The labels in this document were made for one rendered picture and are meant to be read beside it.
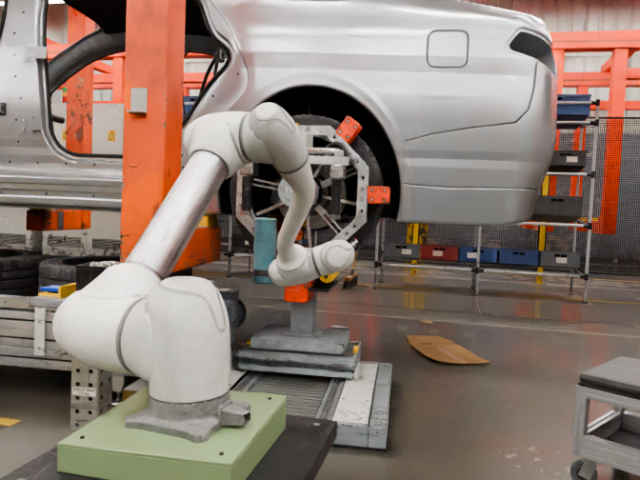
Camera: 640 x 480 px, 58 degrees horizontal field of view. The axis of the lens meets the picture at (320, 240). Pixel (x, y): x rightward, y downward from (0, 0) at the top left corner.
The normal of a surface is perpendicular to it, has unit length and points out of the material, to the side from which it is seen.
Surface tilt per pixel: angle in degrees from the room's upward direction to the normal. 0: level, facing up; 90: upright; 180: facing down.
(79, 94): 90
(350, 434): 90
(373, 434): 90
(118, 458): 90
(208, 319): 76
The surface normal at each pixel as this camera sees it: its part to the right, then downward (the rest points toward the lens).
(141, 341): -0.45, 0.03
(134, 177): -0.14, 0.04
